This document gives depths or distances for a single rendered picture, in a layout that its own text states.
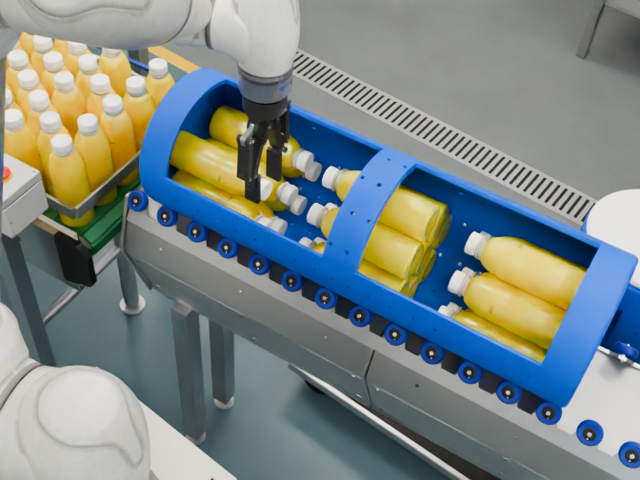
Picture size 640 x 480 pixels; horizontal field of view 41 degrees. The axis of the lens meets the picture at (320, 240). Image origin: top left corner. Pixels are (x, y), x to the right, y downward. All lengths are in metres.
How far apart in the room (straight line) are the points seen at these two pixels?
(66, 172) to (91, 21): 0.99
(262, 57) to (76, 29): 0.60
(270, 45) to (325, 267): 0.41
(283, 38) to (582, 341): 0.65
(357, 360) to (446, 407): 0.19
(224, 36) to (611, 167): 2.43
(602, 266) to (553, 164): 2.08
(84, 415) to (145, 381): 1.59
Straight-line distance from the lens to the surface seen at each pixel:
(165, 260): 1.83
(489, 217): 1.64
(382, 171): 1.48
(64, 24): 0.78
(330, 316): 1.65
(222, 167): 1.61
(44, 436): 1.10
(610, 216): 1.81
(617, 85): 3.99
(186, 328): 2.06
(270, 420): 2.59
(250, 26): 1.32
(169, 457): 1.37
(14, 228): 1.72
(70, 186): 1.77
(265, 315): 1.74
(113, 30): 0.80
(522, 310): 1.45
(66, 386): 1.11
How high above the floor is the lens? 2.25
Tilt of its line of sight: 48 degrees down
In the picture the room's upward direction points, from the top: 5 degrees clockwise
